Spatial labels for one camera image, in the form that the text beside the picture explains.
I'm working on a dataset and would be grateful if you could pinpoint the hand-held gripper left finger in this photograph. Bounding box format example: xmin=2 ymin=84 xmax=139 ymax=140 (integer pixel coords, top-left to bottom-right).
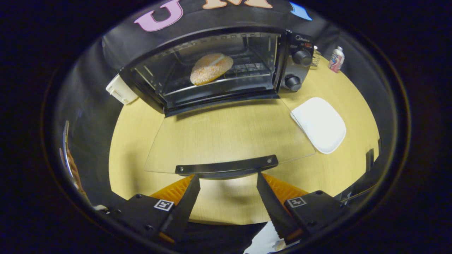
xmin=106 ymin=175 xmax=201 ymax=244

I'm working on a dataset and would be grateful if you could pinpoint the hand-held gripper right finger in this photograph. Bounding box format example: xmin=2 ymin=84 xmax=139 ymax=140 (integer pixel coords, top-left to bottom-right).
xmin=256 ymin=172 xmax=349 ymax=246

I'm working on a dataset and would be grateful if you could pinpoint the black toaster oven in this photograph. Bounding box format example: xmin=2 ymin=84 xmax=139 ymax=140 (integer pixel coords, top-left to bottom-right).
xmin=119 ymin=26 xmax=317 ymax=179

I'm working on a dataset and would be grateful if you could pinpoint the sesame bread bun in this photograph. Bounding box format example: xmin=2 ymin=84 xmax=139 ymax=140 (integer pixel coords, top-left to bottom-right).
xmin=190 ymin=53 xmax=234 ymax=86

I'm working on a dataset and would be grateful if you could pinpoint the white pop-up toaster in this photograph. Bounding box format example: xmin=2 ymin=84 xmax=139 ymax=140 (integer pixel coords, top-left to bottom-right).
xmin=106 ymin=74 xmax=139 ymax=105

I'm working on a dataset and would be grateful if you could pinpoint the white rectangular plate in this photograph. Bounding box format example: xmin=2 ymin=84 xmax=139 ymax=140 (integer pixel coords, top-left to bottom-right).
xmin=290 ymin=97 xmax=347 ymax=155

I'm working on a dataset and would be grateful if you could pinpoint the black backdrop cloth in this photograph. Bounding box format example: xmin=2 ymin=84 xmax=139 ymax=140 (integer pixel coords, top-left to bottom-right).
xmin=46 ymin=0 xmax=394 ymax=212

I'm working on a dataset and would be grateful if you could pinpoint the white spray bottle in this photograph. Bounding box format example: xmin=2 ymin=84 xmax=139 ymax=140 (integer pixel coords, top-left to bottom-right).
xmin=328 ymin=46 xmax=345 ymax=73

